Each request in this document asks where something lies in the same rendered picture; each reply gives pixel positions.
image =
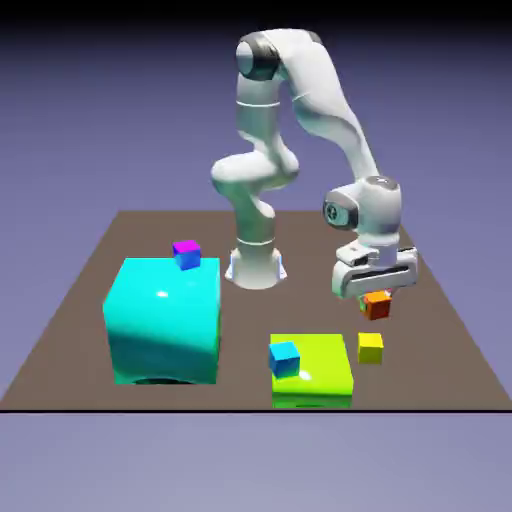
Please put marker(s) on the large lime green box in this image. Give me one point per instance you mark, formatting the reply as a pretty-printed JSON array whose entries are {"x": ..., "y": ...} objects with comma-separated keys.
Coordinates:
[{"x": 316, "y": 368}]

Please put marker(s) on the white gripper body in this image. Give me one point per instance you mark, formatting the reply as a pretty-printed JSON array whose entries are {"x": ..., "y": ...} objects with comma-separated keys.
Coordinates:
[{"x": 404, "y": 272}]

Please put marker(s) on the small orange cube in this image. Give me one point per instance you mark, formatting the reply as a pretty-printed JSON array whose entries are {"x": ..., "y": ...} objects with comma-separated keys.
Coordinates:
[{"x": 377, "y": 306}]

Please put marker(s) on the small purple cube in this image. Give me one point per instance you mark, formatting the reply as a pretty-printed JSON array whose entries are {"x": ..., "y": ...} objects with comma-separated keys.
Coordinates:
[{"x": 186, "y": 254}]

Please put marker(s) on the small blue cube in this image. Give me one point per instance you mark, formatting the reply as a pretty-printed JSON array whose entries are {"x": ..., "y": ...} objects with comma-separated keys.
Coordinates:
[{"x": 284, "y": 359}]

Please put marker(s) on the small yellow cube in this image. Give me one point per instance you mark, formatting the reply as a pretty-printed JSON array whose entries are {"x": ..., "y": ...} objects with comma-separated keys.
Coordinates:
[{"x": 370, "y": 347}]

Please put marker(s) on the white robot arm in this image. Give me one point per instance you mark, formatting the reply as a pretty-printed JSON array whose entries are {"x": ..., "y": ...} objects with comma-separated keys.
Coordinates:
[{"x": 256, "y": 120}]

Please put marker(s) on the large cyan box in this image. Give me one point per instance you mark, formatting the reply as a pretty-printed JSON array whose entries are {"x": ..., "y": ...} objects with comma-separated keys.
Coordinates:
[{"x": 162, "y": 320}]

